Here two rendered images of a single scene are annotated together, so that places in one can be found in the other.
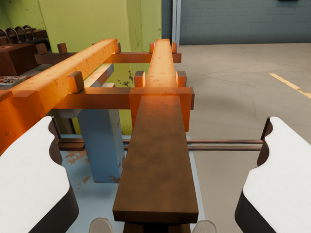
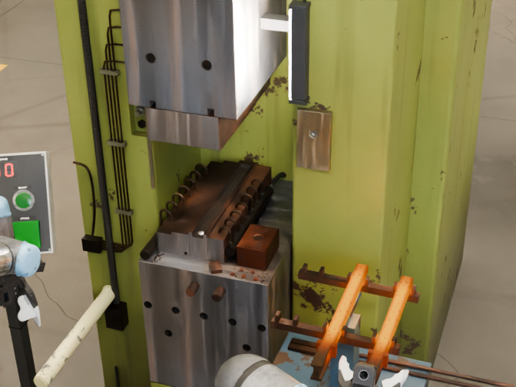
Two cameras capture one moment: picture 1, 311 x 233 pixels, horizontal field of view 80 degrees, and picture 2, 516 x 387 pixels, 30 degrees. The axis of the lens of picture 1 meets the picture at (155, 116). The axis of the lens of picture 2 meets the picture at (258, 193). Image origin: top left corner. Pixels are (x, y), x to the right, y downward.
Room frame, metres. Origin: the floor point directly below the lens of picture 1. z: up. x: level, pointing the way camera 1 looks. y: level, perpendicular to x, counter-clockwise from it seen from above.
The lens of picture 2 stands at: (-1.54, -0.25, 2.46)
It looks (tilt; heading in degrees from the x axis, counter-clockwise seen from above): 31 degrees down; 17
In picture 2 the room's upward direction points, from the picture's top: 1 degrees counter-clockwise
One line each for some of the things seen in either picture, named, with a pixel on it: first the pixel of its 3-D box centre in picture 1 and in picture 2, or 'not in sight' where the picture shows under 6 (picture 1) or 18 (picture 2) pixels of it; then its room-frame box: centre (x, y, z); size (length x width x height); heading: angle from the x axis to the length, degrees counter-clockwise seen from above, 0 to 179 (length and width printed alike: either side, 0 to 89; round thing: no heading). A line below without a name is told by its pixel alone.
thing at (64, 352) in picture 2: not in sight; (77, 335); (0.42, 0.94, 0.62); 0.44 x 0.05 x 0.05; 178
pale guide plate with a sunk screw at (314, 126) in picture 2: not in sight; (314, 139); (0.62, 0.27, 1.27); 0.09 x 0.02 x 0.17; 88
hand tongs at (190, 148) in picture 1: (163, 144); (398, 366); (0.41, -0.02, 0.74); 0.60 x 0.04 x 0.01; 88
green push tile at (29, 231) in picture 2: not in sight; (26, 234); (0.36, 1.01, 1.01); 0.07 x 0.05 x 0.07; 113
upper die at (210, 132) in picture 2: not in sight; (212, 95); (0.71, 0.58, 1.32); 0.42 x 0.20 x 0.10; 178
